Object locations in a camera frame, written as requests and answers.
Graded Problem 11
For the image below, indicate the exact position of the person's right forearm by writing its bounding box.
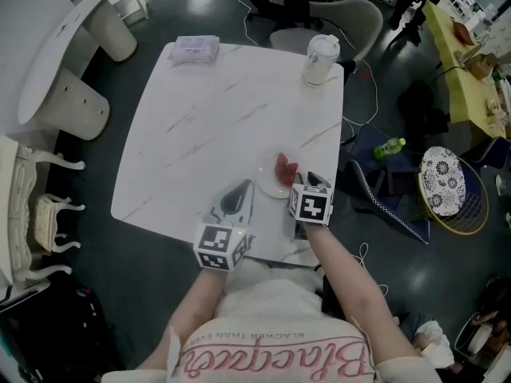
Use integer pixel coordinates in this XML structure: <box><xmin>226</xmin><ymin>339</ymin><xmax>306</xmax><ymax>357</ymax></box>
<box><xmin>300</xmin><ymin>222</ymin><xmax>425</xmax><ymax>363</ymax></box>

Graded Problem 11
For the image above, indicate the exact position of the black and white patterned cushion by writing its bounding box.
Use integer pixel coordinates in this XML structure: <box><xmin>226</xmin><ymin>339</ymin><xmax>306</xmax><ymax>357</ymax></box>
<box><xmin>418</xmin><ymin>145</ymin><xmax>468</xmax><ymax>217</ymax></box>

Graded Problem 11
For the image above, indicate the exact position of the black bag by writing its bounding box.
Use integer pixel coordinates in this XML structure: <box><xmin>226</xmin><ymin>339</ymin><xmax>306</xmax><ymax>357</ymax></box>
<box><xmin>0</xmin><ymin>272</ymin><xmax>121</xmax><ymax>383</ymax></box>

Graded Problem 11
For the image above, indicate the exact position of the green drink bottle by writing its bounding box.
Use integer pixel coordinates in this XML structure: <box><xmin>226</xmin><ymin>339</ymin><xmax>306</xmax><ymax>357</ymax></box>
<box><xmin>372</xmin><ymin>136</ymin><xmax>408</xmax><ymax>161</ymax></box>

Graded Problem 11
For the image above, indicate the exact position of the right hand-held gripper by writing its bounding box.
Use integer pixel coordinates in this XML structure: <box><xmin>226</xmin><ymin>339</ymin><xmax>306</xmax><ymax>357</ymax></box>
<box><xmin>288</xmin><ymin>171</ymin><xmax>335</xmax><ymax>240</ymax></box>

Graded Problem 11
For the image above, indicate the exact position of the white curved table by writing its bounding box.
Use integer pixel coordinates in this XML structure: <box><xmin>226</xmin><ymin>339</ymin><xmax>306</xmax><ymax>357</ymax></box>
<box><xmin>17</xmin><ymin>0</ymin><xmax>139</xmax><ymax>142</ymax></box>

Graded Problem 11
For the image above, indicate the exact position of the white wire basket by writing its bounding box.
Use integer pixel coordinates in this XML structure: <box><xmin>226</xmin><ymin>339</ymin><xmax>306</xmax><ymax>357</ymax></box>
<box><xmin>454</xmin><ymin>276</ymin><xmax>511</xmax><ymax>359</ymax></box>

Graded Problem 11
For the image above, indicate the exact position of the clear bottle with white lid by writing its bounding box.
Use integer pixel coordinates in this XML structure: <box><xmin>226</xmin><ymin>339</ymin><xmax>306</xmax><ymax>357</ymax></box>
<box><xmin>301</xmin><ymin>34</ymin><xmax>342</xmax><ymax>88</ymax></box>

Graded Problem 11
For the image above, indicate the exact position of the brown dish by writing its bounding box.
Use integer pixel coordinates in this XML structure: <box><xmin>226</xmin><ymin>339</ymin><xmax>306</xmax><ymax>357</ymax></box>
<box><xmin>450</xmin><ymin>16</ymin><xmax>477</xmax><ymax>47</ymax></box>

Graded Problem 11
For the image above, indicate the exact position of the white round table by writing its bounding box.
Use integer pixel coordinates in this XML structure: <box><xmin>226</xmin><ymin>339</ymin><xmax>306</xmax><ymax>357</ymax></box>
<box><xmin>110</xmin><ymin>41</ymin><xmax>346</xmax><ymax>267</ymax></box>

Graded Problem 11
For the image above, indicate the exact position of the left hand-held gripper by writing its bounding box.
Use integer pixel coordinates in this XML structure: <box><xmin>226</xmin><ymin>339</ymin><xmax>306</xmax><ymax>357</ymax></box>
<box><xmin>192</xmin><ymin>178</ymin><xmax>257</xmax><ymax>273</ymax></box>

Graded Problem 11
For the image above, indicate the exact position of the white crumpled bag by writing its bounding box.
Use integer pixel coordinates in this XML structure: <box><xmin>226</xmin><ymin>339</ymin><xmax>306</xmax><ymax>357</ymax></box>
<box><xmin>410</xmin><ymin>318</ymin><xmax>457</xmax><ymax>371</ymax></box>

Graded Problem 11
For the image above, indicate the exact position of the dark blue chair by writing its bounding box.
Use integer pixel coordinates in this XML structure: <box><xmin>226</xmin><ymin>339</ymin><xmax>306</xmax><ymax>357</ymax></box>
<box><xmin>339</xmin><ymin>124</ymin><xmax>433</xmax><ymax>247</ymax></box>

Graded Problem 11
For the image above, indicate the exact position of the person's left forearm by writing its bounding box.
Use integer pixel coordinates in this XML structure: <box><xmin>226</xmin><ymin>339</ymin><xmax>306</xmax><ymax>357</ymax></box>
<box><xmin>137</xmin><ymin>265</ymin><xmax>237</xmax><ymax>375</ymax></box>

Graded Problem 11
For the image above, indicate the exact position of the white carved dressing table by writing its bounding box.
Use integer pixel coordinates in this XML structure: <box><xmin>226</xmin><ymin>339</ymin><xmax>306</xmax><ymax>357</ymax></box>
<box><xmin>0</xmin><ymin>133</ymin><xmax>87</xmax><ymax>291</ymax></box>

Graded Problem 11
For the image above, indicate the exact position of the grey shell chair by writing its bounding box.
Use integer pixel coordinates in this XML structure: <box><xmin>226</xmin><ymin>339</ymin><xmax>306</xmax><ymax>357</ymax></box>
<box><xmin>268</xmin><ymin>0</ymin><xmax>385</xmax><ymax>68</ymax></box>

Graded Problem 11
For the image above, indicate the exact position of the white shirt with pink print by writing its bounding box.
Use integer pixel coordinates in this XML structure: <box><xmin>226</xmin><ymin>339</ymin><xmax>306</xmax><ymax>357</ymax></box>
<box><xmin>101</xmin><ymin>253</ymin><xmax>442</xmax><ymax>383</ymax></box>

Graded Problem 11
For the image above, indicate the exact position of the yellow table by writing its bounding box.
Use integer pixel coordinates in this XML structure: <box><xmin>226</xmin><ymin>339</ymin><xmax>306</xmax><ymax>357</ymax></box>
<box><xmin>422</xmin><ymin>0</ymin><xmax>511</xmax><ymax>140</ymax></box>

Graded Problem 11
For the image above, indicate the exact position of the black backpack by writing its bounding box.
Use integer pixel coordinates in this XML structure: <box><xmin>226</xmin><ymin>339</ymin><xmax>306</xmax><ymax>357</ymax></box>
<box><xmin>396</xmin><ymin>79</ymin><xmax>453</xmax><ymax>156</ymax></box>

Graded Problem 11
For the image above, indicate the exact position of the wooden box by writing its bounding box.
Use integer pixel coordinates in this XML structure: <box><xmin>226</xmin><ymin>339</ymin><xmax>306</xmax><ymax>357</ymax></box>
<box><xmin>465</xmin><ymin>53</ymin><xmax>499</xmax><ymax>81</ymax></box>

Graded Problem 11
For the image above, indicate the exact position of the white carved stool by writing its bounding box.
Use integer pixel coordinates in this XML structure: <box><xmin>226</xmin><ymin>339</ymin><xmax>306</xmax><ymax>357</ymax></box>
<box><xmin>33</xmin><ymin>192</ymin><xmax>87</xmax><ymax>255</ymax></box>

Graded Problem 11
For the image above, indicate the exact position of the purple tissue pack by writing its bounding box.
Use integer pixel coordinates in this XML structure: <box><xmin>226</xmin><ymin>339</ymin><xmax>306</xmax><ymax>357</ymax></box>
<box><xmin>167</xmin><ymin>34</ymin><xmax>222</xmax><ymax>65</ymax></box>

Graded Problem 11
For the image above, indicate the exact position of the gold wire chair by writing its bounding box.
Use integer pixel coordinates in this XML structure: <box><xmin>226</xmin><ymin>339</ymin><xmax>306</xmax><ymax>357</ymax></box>
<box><xmin>416</xmin><ymin>152</ymin><xmax>490</xmax><ymax>237</ymax></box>

